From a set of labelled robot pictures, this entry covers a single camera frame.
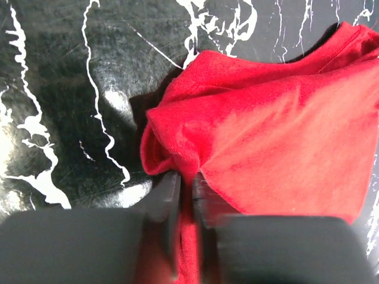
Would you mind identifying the red t shirt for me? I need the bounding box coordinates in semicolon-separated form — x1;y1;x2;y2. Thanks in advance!
140;22;378;283

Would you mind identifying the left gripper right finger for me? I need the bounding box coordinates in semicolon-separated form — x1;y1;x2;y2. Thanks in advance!
192;174;376;283

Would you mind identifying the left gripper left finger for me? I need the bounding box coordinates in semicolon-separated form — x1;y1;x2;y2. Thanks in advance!
1;172;181;283

